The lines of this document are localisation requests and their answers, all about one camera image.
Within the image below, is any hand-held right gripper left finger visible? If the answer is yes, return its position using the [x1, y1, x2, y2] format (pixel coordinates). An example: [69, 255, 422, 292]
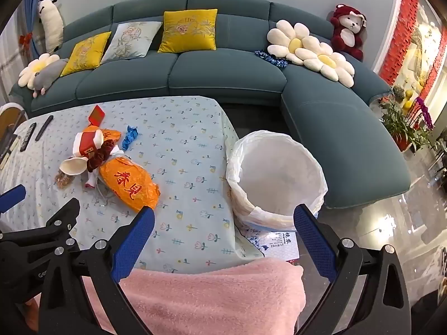
[38, 207, 156, 335]

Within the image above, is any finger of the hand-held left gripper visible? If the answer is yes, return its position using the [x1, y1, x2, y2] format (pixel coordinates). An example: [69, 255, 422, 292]
[0, 184, 27, 214]
[0, 198, 82, 255]

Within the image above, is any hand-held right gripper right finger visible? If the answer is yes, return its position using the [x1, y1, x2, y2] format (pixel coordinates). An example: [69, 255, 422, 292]
[293, 203, 413, 335]

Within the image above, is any trash bin with white liner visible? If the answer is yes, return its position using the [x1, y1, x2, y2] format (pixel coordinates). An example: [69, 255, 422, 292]
[226, 130, 328, 233]

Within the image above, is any white printed flat box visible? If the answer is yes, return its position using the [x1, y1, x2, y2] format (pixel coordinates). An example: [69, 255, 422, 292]
[240, 226, 298, 263]

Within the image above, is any brown fibre tuft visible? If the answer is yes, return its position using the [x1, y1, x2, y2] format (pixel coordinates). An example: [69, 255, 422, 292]
[58, 172, 77, 189]

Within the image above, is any large orange plastic bag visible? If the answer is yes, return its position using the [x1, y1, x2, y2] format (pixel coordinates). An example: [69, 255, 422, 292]
[99, 154, 161, 212]

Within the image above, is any black remote control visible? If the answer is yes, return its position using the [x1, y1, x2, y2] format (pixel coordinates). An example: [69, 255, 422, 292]
[20, 123, 37, 152]

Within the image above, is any dark red scrunchie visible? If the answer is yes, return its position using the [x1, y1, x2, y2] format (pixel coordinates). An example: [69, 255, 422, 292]
[87, 140, 120, 172]

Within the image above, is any round white wooden side table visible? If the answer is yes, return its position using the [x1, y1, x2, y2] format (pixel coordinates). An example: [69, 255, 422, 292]
[0, 102, 27, 169]

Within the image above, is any pink fleece cloth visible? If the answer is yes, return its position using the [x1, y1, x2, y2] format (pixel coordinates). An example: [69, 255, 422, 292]
[85, 258, 306, 335]

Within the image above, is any blue plastic bag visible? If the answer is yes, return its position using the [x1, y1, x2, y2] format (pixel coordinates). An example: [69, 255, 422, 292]
[122, 126, 140, 150]

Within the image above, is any light blue floral tablecloth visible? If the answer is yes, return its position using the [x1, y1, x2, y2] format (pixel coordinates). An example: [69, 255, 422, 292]
[0, 97, 269, 273]

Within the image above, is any flat red box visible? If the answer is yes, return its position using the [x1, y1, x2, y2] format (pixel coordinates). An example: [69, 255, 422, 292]
[89, 105, 106, 125]

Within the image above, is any grey plush toy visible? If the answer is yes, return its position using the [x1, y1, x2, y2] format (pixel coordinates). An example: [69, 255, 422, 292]
[32, 59, 70, 98]

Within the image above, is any white flower cushion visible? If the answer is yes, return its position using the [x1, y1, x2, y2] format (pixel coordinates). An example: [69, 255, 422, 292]
[296, 42, 356, 87]
[18, 53, 61, 89]
[267, 20, 324, 66]

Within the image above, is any green potted plant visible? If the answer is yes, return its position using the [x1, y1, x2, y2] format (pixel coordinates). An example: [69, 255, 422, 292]
[379, 99, 423, 152]

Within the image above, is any red curtain tie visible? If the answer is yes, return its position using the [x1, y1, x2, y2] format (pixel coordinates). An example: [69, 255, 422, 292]
[19, 32, 34, 55]

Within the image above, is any yellow embroidered cushion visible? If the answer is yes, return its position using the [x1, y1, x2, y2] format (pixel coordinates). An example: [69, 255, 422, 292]
[158, 8, 218, 54]
[60, 31, 112, 77]

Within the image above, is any purple orchid plant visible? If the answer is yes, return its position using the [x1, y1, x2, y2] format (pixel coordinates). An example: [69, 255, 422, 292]
[414, 96, 436, 130]

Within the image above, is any long white plush toy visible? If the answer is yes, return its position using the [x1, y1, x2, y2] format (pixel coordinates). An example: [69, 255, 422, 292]
[37, 0, 65, 54]

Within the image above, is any blue curtain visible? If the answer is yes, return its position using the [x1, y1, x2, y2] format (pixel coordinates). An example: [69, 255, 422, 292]
[14, 0, 46, 60]

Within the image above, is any teal corner sofa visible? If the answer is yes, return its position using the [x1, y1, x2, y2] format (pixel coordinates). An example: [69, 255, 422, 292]
[9, 0, 412, 209]

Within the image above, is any blue beaded mat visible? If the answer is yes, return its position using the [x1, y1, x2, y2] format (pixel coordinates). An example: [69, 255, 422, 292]
[254, 49, 290, 68]

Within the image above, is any pale blue embroidered cushion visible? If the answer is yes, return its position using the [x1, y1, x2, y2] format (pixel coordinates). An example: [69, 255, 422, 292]
[101, 21, 163, 65]

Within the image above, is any red monkey plush toy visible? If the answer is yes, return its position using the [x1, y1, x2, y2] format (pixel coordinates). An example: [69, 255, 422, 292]
[330, 4, 367, 61]

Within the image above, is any red framed wall mural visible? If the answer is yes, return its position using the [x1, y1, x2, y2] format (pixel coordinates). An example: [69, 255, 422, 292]
[374, 0, 447, 102]

